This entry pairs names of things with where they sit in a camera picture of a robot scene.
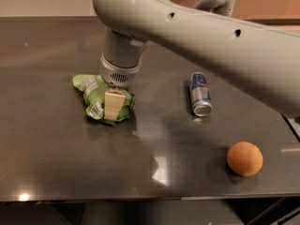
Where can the blue silver energy drink can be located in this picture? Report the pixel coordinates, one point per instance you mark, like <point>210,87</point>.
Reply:
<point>199,94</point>

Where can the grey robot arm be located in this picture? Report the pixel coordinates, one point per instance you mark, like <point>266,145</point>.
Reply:
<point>259,60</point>

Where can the green rice chip bag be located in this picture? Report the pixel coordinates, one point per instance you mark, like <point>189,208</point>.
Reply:
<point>93,89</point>

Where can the orange ball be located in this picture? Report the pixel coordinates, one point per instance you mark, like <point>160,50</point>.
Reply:
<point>245,158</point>

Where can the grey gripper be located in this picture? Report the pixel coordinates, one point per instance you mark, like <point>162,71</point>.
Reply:
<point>119,75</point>

